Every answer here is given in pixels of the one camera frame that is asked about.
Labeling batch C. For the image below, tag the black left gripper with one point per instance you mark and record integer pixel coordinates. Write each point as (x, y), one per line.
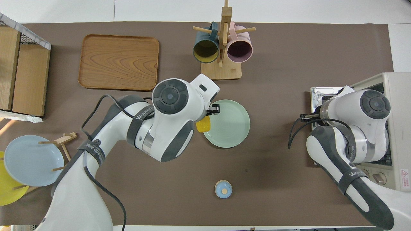
(214, 109)

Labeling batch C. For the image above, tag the yellow corn cob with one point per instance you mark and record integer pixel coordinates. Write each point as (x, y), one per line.
(203, 125)

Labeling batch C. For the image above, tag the pale green plate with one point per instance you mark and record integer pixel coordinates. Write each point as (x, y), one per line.
(231, 125)

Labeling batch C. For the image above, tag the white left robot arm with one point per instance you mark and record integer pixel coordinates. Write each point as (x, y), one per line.
(170, 106)

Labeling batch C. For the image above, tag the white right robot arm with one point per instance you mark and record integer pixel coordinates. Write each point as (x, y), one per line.
(359, 109)

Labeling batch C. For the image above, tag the beige toaster oven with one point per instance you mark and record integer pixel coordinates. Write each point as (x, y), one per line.
(399, 134)

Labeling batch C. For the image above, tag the wooden mug rack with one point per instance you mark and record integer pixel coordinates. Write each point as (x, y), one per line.
(221, 72)

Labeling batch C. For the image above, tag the dark teal mug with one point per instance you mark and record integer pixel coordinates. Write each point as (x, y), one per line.
(205, 51)

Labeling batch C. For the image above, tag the pink mug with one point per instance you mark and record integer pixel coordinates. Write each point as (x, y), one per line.
(239, 51)

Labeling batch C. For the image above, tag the brown table mat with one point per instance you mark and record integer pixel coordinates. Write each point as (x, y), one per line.
(273, 144)

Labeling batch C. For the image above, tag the brown wooden tray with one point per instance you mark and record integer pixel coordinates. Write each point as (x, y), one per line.
(118, 62)

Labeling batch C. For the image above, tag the wooden plate rack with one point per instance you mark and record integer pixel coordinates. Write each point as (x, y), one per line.
(69, 138)

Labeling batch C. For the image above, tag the light blue plate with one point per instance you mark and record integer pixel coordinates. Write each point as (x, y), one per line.
(32, 163)

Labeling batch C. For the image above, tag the yellow plate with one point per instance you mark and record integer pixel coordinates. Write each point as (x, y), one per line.
(8, 192)

